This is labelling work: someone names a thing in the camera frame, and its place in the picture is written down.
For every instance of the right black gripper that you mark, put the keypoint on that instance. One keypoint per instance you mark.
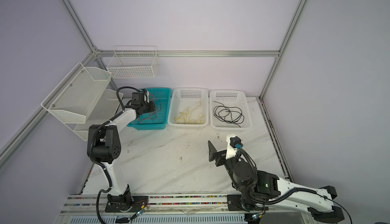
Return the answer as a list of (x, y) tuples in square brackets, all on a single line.
[(219, 155)]

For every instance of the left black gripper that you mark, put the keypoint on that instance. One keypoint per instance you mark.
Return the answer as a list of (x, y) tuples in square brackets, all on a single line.
[(152, 108)]

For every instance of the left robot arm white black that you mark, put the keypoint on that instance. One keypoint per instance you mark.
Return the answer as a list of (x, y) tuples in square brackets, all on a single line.
[(104, 146)]

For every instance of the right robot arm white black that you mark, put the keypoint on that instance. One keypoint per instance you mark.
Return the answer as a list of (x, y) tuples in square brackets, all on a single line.
[(259, 189)]

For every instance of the teal plastic basket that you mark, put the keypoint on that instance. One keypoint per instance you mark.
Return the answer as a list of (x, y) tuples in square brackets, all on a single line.
[(156, 120)]

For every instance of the right white plastic basket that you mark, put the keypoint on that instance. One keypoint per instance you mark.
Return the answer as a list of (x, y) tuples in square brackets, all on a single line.
[(229, 110)]

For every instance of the white plastic basket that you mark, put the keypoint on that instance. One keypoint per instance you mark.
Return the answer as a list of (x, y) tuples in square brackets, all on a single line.
[(189, 108), (229, 110)]

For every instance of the middle white plastic basket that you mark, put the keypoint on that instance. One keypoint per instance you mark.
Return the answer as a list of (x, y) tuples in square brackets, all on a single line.
[(189, 108)]

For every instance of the upper white mesh shelf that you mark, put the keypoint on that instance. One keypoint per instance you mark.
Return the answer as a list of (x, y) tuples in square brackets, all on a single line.
[(73, 100)]

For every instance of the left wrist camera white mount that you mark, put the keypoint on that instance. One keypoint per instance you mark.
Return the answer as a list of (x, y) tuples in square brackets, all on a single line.
[(146, 95)]

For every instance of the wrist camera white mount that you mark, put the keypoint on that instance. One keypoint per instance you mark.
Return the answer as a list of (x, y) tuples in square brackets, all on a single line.
[(233, 144), (146, 95)]

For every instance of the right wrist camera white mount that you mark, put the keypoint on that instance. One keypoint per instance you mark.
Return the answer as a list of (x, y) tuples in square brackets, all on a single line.
[(233, 144)]

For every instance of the white wire wall basket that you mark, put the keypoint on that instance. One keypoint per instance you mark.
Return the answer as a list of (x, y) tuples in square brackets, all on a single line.
[(134, 62)]

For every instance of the aluminium frame back bar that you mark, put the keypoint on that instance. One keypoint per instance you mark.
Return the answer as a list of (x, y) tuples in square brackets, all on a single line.
[(194, 53)]

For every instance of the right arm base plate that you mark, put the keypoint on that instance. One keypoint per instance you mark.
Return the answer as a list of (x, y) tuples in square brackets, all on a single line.
[(234, 203)]

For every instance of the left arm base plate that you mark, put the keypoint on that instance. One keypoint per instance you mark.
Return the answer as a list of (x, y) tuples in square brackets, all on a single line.
[(121, 204)]

